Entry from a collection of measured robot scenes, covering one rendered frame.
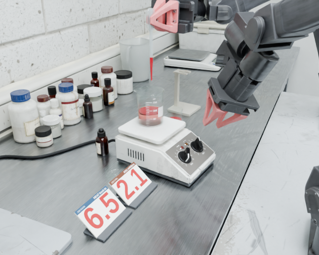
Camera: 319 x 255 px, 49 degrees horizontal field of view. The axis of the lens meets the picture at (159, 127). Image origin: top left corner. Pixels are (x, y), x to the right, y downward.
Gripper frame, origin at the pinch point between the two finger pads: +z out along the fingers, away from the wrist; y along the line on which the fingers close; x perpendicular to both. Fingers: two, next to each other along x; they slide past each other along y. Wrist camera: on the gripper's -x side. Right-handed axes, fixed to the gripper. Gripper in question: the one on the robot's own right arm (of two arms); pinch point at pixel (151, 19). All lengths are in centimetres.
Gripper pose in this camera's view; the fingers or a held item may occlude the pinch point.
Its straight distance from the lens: 75.4
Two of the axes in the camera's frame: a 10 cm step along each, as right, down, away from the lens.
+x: -0.1, 9.0, 4.3
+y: 8.3, 2.4, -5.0
